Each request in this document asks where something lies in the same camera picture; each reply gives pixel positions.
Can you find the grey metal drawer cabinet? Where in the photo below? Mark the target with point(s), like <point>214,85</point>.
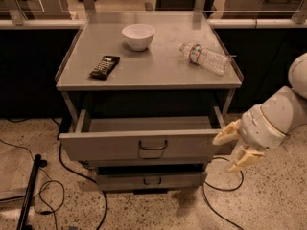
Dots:
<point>156,82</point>

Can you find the grey bottom drawer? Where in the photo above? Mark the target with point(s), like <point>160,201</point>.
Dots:
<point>132,182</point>

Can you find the white ceramic bowl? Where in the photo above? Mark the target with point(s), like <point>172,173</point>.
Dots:
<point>138,36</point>

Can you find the black mesh office chair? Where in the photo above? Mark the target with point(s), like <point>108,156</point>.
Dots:
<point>180,5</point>

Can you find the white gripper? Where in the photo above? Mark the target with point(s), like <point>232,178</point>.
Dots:
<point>258,127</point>

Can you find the clear plastic water bottle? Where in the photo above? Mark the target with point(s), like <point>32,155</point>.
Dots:
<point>205,58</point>

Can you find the dark snack bar packet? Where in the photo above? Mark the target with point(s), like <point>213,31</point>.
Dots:
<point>105,66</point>

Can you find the grey middle drawer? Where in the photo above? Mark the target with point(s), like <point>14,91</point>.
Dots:
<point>150,162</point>

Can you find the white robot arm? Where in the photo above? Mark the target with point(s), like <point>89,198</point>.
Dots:
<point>286,109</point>

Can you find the white rail ledge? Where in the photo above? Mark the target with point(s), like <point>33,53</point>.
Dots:
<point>215,23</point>

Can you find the grey drawer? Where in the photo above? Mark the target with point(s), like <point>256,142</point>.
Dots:
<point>131,139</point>
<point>150,162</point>
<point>132,182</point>

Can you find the grey top drawer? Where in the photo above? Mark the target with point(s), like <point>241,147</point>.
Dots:
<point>131,139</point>

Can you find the clear acrylic barrier panel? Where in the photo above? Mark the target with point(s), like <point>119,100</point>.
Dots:
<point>294,10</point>

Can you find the black metal stand bar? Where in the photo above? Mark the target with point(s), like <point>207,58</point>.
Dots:
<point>21,225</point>

